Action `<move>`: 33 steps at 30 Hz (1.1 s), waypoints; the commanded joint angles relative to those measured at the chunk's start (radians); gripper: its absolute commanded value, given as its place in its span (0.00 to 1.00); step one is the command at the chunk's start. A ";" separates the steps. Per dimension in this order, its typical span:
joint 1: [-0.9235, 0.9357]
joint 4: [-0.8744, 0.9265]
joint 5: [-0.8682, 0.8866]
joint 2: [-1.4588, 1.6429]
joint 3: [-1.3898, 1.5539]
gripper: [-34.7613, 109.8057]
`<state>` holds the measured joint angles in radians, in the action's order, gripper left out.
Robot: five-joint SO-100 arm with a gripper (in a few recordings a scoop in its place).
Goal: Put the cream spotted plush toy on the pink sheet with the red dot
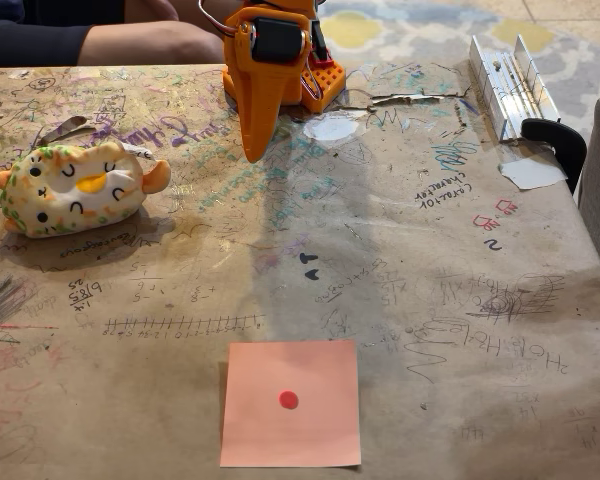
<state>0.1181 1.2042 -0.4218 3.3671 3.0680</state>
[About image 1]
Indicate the orange gripper black motor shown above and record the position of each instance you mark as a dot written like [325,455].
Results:
[266,82]

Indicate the orange white cat plush toy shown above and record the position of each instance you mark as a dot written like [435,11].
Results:
[65,200]

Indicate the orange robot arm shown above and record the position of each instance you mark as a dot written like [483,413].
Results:
[320,35]

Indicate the small red round object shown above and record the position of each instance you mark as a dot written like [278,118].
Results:
[288,400]

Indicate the grey yellow patterned rug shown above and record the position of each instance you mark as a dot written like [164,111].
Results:
[430,35]

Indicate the dark navy shorts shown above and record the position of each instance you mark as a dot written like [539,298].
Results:
[30,40]

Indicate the scribbled brown paper table cover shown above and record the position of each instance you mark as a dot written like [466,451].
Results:
[430,310]

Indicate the white torn paper piece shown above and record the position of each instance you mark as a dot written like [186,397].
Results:
[532,174]

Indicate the pink sticky note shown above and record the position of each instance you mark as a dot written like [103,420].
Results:
[290,440]

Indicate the aluminium channel rail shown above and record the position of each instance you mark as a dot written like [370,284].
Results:
[510,95]

